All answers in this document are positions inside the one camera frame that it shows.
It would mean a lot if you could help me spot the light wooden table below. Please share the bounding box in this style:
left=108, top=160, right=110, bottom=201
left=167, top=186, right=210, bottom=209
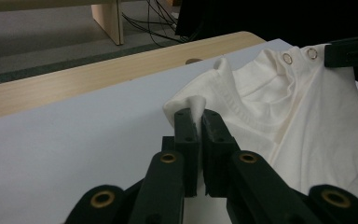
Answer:
left=0, top=30, right=267, bottom=123

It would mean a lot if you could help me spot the bundle of black cables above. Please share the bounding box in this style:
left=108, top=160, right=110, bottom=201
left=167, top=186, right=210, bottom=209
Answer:
left=120, top=0, right=189, bottom=45

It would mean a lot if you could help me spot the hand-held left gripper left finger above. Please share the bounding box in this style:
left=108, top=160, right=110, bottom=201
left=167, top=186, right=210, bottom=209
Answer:
left=130, top=107, right=203, bottom=224

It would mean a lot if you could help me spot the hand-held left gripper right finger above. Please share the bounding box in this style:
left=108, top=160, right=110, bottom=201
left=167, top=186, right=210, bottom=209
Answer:
left=200, top=108, right=324, bottom=224

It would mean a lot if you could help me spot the white t-shirt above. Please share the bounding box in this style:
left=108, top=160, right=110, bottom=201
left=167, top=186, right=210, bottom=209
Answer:
left=162, top=43, right=358, bottom=216

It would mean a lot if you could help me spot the black curtain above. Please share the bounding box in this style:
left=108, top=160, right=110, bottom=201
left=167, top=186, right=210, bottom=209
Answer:
left=174, top=0, right=358, bottom=91

